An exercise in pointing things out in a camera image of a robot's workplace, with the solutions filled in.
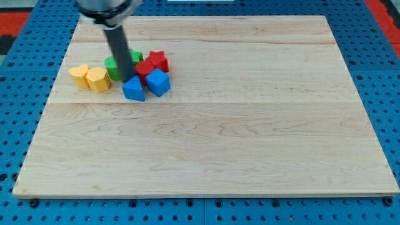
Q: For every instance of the blue triangle block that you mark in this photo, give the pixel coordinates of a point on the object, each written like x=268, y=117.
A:
x=133, y=89

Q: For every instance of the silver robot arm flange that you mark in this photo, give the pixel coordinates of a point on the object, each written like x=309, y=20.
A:
x=109, y=14

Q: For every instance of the blue cube block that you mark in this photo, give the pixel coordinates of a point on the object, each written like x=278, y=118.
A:
x=158, y=82

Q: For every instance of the light wooden board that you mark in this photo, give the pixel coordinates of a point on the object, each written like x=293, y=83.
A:
x=259, y=107

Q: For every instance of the red star block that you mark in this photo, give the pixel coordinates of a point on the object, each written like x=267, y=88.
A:
x=159, y=60

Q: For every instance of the red round block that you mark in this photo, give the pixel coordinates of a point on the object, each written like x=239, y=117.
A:
x=143, y=69

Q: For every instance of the green ridged block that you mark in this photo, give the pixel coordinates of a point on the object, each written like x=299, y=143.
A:
x=136, y=56

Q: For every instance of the green round block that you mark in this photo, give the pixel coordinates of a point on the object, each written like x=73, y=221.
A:
x=112, y=68

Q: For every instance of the yellow hexagon block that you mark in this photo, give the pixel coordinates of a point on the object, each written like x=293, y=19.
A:
x=98, y=79

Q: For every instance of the yellow heart block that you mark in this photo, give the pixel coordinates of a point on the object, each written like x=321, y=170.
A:
x=78, y=75

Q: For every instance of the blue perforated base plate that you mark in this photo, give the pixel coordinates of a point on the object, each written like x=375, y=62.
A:
x=31, y=66

